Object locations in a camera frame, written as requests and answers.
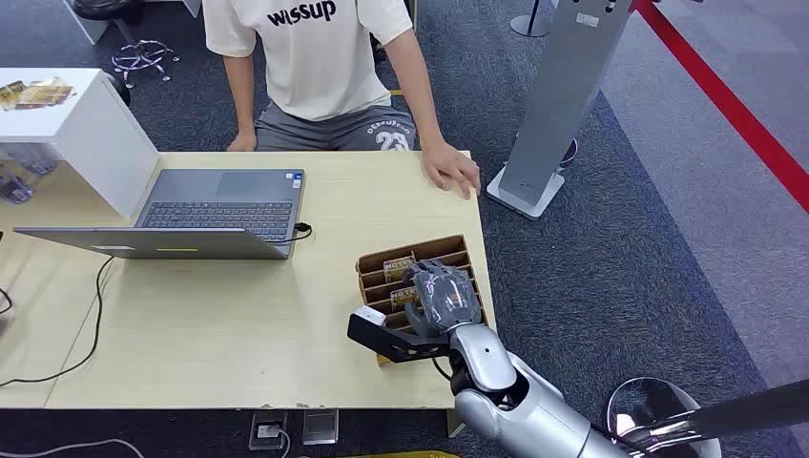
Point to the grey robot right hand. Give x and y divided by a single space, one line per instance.
445 297

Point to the person's right hand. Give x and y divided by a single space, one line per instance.
242 143

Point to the person's left hand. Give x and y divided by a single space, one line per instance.
449 165

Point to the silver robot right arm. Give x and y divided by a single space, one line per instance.
505 392

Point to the person's right forearm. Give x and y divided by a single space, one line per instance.
242 110

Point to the person's left forearm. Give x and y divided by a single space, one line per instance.
425 110

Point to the gold printed hotel card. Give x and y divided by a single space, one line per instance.
403 297
397 268

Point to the brown cardboard card holder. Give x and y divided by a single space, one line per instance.
385 287

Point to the person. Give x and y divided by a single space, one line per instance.
322 57

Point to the grey open laptop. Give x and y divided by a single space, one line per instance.
215 202

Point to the chrome office chair base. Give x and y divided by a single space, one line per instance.
142 58

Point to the grey kiosk stand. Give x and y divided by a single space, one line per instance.
562 88

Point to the white box shelf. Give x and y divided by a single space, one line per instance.
95 139

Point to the round grey stand base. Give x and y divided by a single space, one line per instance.
529 25

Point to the grey floor socket plate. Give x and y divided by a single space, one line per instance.
320 427

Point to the black office chair seat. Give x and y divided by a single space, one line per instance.
107 9

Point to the gold foil packets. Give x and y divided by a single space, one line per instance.
38 95

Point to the clear plastic containers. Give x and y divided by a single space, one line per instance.
25 170

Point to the floor power socket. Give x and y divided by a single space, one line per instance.
268 430

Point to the red barrier tape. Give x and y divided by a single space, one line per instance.
727 104

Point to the black bracket wrist camera box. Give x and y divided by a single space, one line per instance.
385 338

